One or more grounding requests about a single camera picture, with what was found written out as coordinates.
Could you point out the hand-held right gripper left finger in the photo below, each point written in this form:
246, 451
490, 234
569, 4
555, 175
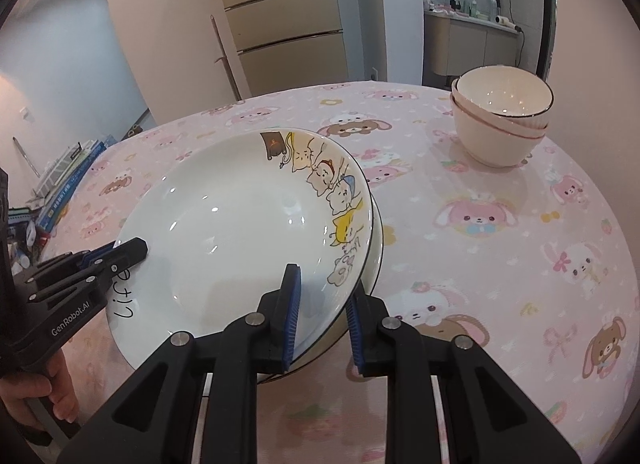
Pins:
294, 316

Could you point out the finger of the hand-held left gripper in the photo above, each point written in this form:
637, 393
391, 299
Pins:
132, 249
95, 256

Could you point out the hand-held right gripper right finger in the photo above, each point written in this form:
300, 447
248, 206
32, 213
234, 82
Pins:
353, 331

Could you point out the white plate with black rim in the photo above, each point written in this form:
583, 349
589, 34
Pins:
376, 244

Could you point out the white cartoon animal plate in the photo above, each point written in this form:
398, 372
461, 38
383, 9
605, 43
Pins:
235, 224

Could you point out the cream ribbed bowl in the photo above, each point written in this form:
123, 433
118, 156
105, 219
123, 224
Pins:
490, 149

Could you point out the person's left hand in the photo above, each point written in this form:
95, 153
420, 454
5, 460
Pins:
60, 389

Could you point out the stack of books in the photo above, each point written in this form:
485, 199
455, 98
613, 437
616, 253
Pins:
67, 179

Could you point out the pink printed tablecloth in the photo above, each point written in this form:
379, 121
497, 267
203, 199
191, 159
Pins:
450, 269

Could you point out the gold refrigerator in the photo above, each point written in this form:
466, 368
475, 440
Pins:
290, 9

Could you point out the beige vanity cabinet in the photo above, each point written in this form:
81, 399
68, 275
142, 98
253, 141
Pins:
470, 44

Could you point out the white hair dryer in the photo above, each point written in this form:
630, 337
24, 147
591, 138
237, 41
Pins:
507, 23

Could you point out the green bottle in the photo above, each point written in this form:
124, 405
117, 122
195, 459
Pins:
468, 5

